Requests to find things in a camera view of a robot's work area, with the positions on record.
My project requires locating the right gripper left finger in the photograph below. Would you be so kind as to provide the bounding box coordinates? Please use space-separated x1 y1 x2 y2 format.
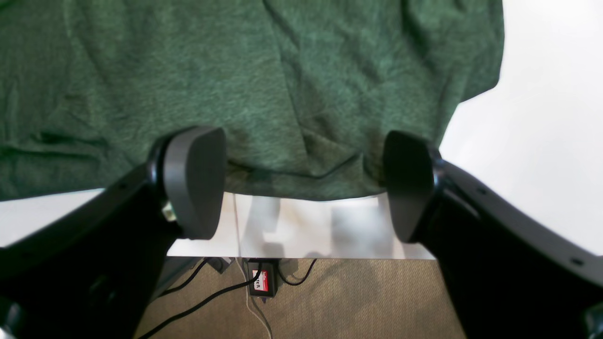
0 126 227 339

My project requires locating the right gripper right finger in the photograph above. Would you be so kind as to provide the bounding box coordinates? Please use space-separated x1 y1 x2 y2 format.
383 131 603 339

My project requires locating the dark green t-shirt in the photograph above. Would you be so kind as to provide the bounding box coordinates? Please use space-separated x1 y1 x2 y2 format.
0 0 505 201

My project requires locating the black power adapter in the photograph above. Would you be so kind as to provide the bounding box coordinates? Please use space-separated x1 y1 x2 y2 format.
247 259 278 298

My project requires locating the black floor cable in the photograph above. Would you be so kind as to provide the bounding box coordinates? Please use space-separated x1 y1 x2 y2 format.
137 259 316 339

